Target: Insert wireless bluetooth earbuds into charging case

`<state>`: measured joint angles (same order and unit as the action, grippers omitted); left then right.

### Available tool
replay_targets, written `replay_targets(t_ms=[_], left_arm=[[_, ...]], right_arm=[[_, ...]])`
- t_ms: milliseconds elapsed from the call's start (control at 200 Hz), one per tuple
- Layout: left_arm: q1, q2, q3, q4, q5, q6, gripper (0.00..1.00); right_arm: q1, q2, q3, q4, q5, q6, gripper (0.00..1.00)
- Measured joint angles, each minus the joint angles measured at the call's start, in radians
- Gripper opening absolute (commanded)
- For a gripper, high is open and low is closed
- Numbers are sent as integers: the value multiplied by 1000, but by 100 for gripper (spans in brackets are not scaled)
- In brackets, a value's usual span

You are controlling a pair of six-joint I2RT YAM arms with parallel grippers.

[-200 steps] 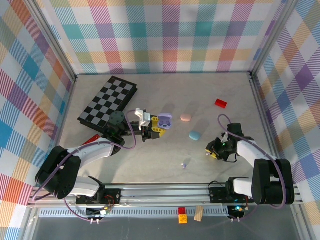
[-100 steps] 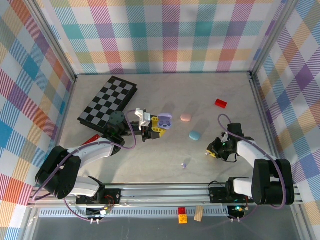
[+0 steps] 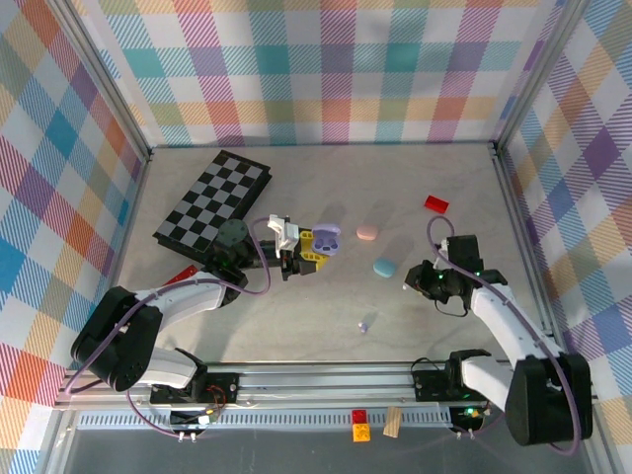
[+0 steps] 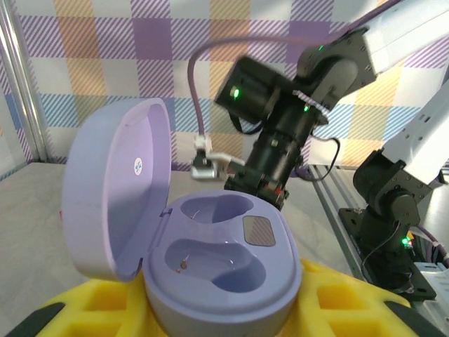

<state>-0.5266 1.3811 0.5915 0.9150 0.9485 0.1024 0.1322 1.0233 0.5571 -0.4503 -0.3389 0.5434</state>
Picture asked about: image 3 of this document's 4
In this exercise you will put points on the pink oval piece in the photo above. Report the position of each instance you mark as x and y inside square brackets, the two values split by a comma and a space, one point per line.
[327, 242]

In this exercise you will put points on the blue earbud charging case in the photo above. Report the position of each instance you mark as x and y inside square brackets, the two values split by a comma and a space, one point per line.
[384, 267]

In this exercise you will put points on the pink earbud charging case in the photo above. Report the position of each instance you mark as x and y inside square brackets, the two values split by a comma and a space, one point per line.
[367, 232]

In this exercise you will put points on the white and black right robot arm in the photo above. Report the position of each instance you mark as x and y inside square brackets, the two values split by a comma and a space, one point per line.
[503, 321]

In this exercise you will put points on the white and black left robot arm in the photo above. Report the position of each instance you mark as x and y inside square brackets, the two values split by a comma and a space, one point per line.
[187, 296]

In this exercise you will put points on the black and white chessboard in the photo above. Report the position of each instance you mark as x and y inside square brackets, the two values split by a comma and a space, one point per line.
[212, 202]

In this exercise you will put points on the small controller board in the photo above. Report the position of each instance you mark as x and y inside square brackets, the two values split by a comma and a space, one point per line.
[190, 419]
[469, 414]

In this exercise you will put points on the small wooden block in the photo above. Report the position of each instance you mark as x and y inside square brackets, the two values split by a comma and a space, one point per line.
[392, 422]

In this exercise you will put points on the small red studded brick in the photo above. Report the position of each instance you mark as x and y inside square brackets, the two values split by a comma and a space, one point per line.
[359, 416]

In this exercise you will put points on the orange studded brick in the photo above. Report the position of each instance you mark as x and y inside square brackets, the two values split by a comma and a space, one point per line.
[361, 433]

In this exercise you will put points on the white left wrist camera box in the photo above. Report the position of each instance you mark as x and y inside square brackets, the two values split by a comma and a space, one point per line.
[282, 234]

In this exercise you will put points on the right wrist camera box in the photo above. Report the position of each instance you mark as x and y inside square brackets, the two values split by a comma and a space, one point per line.
[444, 245]

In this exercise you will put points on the aluminium side rail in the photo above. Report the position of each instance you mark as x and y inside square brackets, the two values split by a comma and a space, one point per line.
[127, 222]
[523, 217]

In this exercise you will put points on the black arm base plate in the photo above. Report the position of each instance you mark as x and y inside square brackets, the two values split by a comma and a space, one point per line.
[222, 387]
[429, 385]

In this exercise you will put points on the aluminium mounting rail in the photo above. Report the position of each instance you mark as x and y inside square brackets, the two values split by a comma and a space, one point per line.
[321, 385]

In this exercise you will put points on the aluminium frame post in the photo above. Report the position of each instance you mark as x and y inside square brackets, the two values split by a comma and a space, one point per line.
[110, 91]
[537, 74]

